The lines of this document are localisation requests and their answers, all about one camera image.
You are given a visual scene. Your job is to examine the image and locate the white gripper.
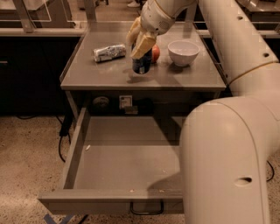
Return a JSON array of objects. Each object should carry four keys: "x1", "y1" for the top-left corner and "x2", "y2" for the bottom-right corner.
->
[{"x1": 126, "y1": 0, "x2": 179, "y2": 60}]

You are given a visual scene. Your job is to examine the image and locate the blue pepsi can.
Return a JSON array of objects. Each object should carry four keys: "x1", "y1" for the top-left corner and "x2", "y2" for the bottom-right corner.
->
[{"x1": 132, "y1": 50, "x2": 152, "y2": 74}]

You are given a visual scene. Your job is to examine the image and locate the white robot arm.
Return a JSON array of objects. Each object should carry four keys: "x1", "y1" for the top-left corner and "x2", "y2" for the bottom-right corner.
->
[{"x1": 127, "y1": 0, "x2": 280, "y2": 224}]

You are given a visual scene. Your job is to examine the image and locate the crushed silver foil can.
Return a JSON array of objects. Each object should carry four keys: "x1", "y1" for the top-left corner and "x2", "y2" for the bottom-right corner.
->
[{"x1": 93, "y1": 44, "x2": 126, "y2": 63}]

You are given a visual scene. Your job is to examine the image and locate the grey cabinet counter unit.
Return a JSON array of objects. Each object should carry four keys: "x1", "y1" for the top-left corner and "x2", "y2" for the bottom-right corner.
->
[{"x1": 61, "y1": 22, "x2": 226, "y2": 117}]

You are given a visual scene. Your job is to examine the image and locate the grey open top drawer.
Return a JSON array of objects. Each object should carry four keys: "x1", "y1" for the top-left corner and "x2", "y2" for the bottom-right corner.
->
[{"x1": 38, "y1": 108, "x2": 185, "y2": 214}]

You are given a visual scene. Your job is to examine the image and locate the red apple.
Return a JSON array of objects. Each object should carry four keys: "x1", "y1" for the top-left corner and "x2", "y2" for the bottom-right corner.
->
[{"x1": 151, "y1": 45, "x2": 160, "y2": 63}]

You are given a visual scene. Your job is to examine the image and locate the white ceramic bowl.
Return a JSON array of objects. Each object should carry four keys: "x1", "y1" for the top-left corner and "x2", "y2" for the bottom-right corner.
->
[{"x1": 168, "y1": 40, "x2": 200, "y2": 67}]

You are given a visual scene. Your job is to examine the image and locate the white label tag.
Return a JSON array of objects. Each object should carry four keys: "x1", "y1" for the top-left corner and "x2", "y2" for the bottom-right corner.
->
[{"x1": 119, "y1": 95, "x2": 132, "y2": 109}]

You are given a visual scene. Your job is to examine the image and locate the blue tape on floor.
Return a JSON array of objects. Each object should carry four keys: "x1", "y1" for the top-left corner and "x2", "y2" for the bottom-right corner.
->
[{"x1": 43, "y1": 213, "x2": 73, "y2": 224}]

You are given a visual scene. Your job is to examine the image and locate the black cable on left floor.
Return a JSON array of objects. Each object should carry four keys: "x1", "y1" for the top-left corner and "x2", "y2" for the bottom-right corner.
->
[{"x1": 14, "y1": 114, "x2": 73, "y2": 164}]

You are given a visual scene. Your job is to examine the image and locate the black cable on floor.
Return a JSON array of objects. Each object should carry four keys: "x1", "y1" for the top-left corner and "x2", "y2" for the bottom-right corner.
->
[
  {"x1": 14, "y1": 114, "x2": 73, "y2": 164},
  {"x1": 265, "y1": 160, "x2": 275, "y2": 183}
]

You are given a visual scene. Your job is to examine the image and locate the black metal drawer handle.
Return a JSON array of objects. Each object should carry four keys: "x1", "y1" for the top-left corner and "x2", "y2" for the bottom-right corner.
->
[{"x1": 129, "y1": 202, "x2": 165, "y2": 215}]

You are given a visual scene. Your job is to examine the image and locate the black cable on right floor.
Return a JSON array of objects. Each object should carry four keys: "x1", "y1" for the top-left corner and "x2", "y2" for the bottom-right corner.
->
[{"x1": 265, "y1": 160, "x2": 275, "y2": 183}]

